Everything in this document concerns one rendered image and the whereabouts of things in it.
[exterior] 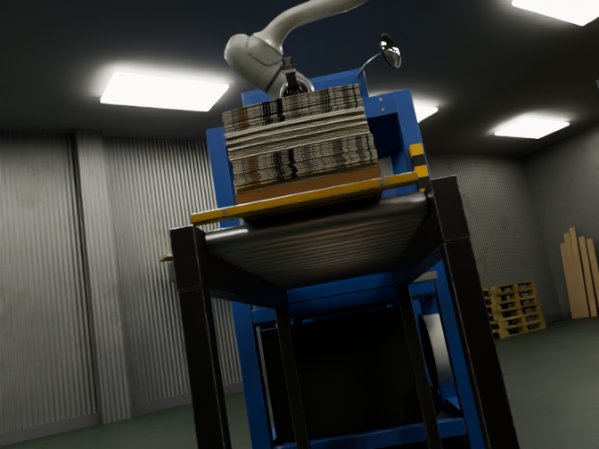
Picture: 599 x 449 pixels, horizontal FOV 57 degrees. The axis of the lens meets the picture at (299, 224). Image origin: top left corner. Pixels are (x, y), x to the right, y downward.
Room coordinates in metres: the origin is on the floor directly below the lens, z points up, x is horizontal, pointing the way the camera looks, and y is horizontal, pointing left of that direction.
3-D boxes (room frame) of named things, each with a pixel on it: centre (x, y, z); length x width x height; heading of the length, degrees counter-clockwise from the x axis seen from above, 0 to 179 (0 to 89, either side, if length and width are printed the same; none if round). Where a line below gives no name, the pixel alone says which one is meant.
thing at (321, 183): (1.11, -0.03, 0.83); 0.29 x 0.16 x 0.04; 86
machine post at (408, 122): (2.36, -0.56, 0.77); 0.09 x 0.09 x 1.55; 86
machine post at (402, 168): (2.95, -0.60, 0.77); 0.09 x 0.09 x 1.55; 86
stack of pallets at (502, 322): (9.17, -3.01, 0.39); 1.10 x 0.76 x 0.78; 124
